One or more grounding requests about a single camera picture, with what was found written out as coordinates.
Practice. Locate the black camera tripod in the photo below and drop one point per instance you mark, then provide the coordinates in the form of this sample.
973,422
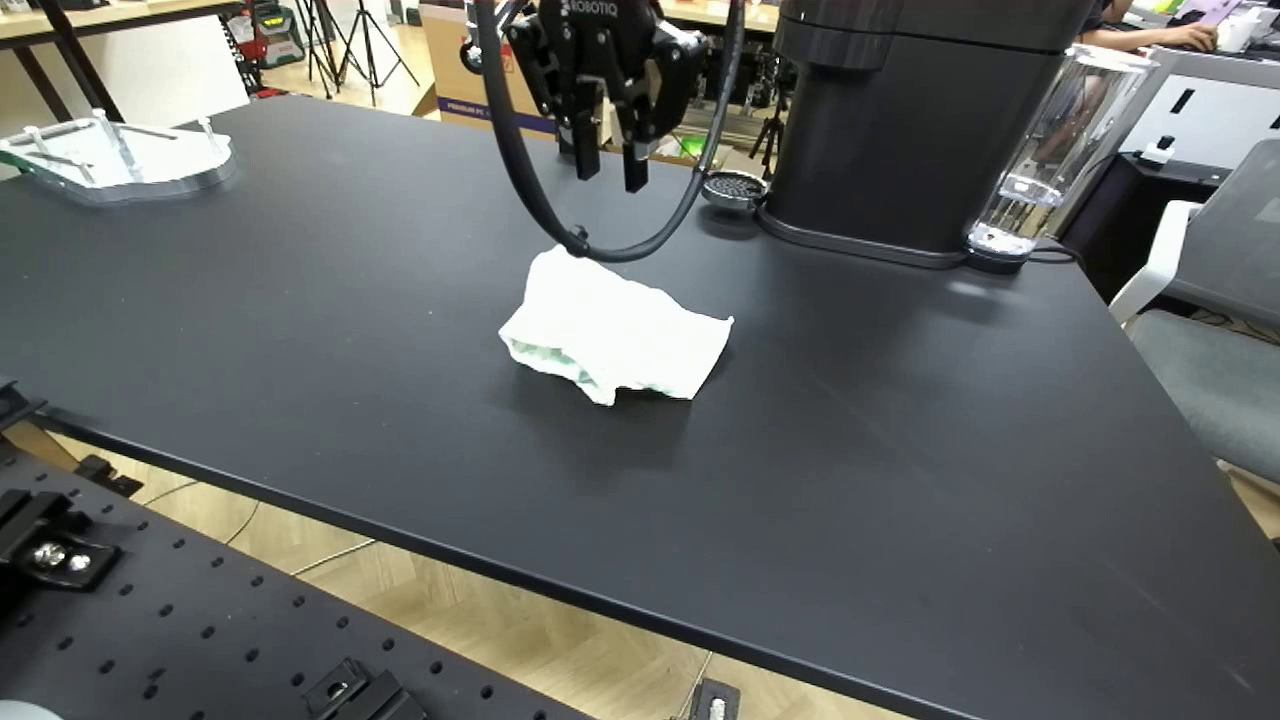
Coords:
363,41

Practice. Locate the black mounting clamp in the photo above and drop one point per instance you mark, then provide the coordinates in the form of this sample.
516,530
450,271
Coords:
363,694

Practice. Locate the round black disc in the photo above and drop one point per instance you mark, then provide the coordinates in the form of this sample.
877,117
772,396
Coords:
739,193

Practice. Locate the black robot base pedestal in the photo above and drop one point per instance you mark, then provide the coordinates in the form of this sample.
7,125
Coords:
907,120

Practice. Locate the wooden desk with black legs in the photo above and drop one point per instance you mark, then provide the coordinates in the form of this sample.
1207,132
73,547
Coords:
81,18

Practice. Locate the white chair back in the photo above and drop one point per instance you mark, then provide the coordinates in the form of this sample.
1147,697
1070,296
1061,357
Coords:
174,65

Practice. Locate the white cabinet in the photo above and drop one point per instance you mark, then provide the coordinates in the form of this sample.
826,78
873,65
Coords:
1207,115

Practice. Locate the black perforated board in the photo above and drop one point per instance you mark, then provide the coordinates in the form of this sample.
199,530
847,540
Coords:
186,624

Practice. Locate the grey office chair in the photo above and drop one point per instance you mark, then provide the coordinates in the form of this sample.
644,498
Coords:
1221,304

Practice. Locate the small silver black bracket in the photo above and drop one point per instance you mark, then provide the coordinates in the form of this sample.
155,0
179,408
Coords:
717,700

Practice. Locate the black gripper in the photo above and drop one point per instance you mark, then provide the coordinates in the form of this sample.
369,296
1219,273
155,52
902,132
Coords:
607,52

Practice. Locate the white cloth with green print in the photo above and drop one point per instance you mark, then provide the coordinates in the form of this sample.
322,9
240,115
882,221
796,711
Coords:
613,326

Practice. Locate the person in dark shirt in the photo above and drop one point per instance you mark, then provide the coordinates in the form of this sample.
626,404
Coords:
1153,31

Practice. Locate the black bracket with silver screws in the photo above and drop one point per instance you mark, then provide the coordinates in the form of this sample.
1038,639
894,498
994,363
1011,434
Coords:
51,547

